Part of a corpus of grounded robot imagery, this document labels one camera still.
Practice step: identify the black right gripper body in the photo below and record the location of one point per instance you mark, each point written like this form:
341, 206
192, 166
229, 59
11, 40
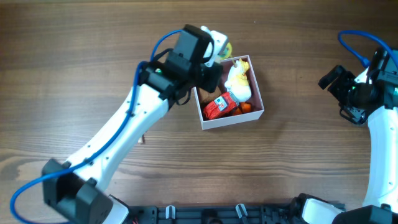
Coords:
337, 83

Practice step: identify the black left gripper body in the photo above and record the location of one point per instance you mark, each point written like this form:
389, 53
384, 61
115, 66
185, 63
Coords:
205, 75

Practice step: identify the brown plush toy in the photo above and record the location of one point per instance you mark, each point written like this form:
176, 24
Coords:
206, 97

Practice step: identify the white plush duck yellow bag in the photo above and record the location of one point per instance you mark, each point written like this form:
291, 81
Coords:
238, 85

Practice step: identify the red toy fire truck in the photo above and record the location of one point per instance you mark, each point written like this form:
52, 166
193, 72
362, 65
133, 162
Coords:
221, 106

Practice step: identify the yellow mouse rattle drum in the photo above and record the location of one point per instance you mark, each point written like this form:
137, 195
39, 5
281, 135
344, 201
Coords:
226, 52

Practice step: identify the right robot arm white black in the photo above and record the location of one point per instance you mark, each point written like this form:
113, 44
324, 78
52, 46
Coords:
380, 202

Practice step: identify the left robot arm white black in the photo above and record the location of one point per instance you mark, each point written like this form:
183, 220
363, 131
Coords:
76, 188

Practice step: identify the white box pink inside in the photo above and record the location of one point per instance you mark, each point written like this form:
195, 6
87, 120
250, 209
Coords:
255, 101

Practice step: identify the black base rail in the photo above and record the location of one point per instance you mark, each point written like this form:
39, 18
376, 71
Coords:
259, 214

